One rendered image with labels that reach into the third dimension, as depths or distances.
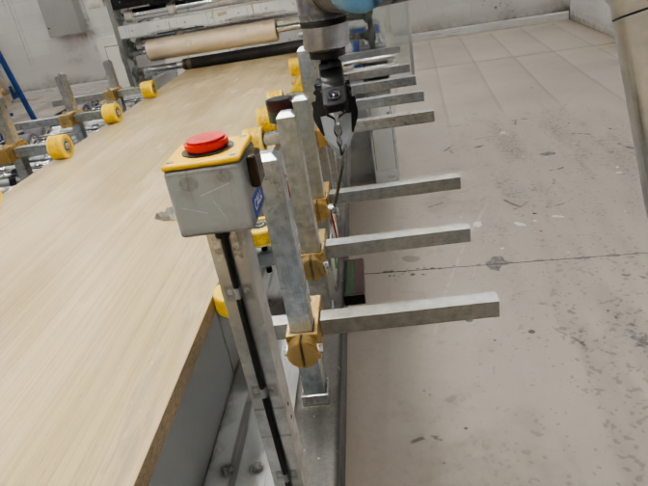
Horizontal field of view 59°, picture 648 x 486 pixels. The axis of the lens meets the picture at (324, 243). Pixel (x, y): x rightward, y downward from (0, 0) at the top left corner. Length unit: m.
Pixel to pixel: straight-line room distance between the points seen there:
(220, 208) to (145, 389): 0.35
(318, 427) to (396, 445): 0.95
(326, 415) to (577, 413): 1.17
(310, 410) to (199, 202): 0.55
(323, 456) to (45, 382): 0.41
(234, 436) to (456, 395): 1.08
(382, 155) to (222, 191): 3.24
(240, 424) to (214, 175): 0.69
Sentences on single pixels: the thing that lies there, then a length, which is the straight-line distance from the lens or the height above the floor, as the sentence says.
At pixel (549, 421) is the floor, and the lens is 1.97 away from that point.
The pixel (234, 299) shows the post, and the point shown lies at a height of 1.07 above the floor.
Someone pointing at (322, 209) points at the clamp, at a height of 0.85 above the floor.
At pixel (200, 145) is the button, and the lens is 0.52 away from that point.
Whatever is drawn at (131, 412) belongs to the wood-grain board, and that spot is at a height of 0.90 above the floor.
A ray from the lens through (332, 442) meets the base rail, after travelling 0.93.
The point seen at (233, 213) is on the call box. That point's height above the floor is 1.17.
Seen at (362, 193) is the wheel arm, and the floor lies 0.85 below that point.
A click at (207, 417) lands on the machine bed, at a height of 0.68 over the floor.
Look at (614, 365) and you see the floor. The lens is 2.20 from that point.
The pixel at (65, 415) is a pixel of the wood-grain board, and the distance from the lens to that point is 0.82.
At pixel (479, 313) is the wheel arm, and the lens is 0.96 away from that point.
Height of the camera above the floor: 1.35
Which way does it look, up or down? 26 degrees down
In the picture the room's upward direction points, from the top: 10 degrees counter-clockwise
